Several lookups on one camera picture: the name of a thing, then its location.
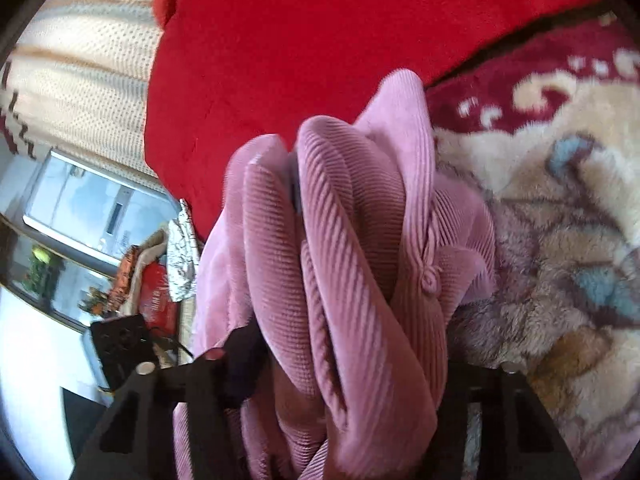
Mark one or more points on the red velvet blanket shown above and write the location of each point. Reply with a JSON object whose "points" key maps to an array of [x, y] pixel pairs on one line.
{"points": [[229, 70]]}

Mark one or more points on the cream dotted curtain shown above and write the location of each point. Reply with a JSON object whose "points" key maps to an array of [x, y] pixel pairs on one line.
{"points": [[77, 79]]}

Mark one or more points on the beige cloth with orange item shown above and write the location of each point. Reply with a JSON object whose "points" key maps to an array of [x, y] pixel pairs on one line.
{"points": [[123, 298]]}

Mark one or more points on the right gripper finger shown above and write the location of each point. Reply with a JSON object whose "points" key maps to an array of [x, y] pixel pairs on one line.
{"points": [[226, 376]]}

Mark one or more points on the pink corduroy garment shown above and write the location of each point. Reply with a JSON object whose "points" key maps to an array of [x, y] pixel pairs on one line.
{"points": [[351, 252]]}

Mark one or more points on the red box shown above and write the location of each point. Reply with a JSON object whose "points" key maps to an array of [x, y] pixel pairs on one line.
{"points": [[155, 304]]}

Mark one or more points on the floral plush bed cover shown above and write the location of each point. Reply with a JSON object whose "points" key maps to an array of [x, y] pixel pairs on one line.
{"points": [[549, 133]]}

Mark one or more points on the white patterned cloth bundle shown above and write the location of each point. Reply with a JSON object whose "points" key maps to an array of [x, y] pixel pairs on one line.
{"points": [[182, 255]]}

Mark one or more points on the window frame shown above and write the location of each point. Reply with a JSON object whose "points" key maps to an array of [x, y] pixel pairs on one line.
{"points": [[65, 226]]}

